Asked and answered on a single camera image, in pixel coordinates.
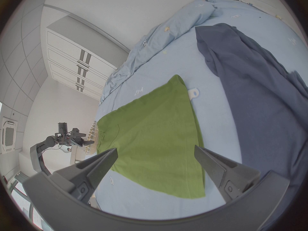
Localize white ceiling air conditioner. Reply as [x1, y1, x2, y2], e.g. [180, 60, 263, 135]
[0, 119, 20, 153]

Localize white wardrobe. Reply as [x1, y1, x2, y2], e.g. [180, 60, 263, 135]
[46, 16, 130, 103]

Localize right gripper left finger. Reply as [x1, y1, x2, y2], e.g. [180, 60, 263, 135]
[51, 148, 118, 204]

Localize pale blue quilt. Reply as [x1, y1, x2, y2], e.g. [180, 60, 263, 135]
[99, 0, 223, 105]

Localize round woven basket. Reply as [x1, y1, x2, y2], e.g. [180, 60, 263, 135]
[84, 120, 100, 156]

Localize dark blue garment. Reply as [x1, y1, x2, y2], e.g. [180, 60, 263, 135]
[195, 23, 308, 231]

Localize window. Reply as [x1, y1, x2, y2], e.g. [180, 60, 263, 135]
[7, 172, 54, 231]

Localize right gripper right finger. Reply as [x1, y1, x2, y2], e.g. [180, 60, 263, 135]
[194, 145, 262, 205]

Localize green shorts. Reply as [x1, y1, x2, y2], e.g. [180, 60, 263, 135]
[96, 74, 206, 200]

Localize bed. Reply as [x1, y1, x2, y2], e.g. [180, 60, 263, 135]
[95, 0, 308, 220]

